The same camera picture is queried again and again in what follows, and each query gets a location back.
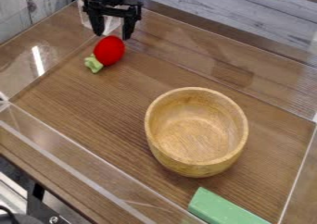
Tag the red plush strawberry toy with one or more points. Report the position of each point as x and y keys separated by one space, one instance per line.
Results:
x=108 y=53

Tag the clear acrylic corner bracket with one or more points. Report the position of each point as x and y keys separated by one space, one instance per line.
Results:
x=112 y=22

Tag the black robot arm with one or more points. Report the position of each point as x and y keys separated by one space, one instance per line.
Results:
x=125 y=9

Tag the black table leg bracket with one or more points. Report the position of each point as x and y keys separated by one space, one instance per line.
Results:
x=49 y=209

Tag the wooden bowl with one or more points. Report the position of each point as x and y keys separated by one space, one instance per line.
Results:
x=197 y=131

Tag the green foam block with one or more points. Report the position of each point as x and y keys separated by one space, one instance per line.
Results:
x=216 y=210

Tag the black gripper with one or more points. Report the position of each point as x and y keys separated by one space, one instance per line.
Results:
x=129 y=10

